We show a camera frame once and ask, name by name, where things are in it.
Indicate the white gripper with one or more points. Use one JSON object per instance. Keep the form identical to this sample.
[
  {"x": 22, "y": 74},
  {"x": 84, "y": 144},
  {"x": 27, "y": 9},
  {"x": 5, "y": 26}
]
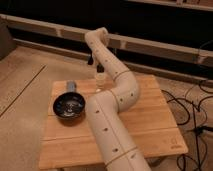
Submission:
[{"x": 92, "y": 60}]

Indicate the black eraser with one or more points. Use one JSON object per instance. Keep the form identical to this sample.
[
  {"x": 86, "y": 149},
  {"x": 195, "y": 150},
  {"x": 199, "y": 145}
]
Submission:
[{"x": 100, "y": 69}]

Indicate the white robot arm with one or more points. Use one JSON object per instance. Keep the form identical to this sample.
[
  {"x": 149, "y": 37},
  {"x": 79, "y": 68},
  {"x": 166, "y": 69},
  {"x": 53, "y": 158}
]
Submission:
[{"x": 113, "y": 113}]

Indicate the white railing beam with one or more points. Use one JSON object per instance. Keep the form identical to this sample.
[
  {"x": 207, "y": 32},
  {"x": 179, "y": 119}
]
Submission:
[{"x": 153, "y": 48}]

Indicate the black frying pan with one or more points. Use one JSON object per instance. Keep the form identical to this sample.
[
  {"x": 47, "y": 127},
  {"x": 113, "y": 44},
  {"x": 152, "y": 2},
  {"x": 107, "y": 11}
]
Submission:
[{"x": 69, "y": 105}]

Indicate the wooden board table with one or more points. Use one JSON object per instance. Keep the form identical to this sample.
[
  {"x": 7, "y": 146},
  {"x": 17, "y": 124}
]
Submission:
[{"x": 87, "y": 141}]

